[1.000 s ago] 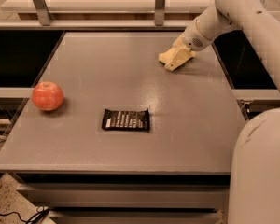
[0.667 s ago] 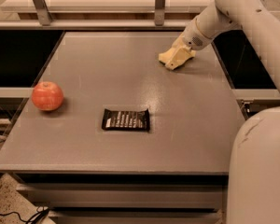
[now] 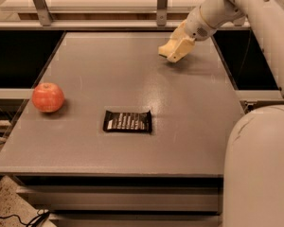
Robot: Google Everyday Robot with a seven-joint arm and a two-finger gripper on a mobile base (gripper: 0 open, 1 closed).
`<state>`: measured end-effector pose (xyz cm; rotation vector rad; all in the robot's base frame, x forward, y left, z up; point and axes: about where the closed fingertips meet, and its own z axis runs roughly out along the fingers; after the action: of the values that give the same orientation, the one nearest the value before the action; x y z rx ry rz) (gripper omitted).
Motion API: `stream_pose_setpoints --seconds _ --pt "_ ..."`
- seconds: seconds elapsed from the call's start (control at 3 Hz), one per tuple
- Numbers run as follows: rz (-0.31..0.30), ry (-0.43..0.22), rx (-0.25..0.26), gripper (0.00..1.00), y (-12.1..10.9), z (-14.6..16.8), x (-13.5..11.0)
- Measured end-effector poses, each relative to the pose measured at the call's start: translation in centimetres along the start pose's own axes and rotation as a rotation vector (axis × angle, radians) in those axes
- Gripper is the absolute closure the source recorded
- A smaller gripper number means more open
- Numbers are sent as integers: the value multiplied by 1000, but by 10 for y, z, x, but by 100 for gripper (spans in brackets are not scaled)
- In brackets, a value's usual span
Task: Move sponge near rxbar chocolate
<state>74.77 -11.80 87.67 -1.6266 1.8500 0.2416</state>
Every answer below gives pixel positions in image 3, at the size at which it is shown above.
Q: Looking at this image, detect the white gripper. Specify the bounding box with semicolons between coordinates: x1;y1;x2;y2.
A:
167;7;217;62

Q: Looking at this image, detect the yellow sponge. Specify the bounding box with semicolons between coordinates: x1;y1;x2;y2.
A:
158;41;175;58

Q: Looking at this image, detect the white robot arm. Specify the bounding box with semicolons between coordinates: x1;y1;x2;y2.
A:
166;0;284;227

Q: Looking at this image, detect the black rxbar chocolate wrapper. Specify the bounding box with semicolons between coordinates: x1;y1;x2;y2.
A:
103;111;152;133

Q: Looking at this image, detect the red apple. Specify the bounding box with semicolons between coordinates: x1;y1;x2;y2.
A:
32;82;64;113

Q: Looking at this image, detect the grey table drawer unit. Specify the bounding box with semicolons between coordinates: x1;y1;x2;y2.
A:
17;177;222;227

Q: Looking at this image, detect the metal frame rail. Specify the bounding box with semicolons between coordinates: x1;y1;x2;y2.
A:
0;0;254;30

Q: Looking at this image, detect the black floor cable left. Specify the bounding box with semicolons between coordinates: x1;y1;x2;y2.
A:
0;209;51;227

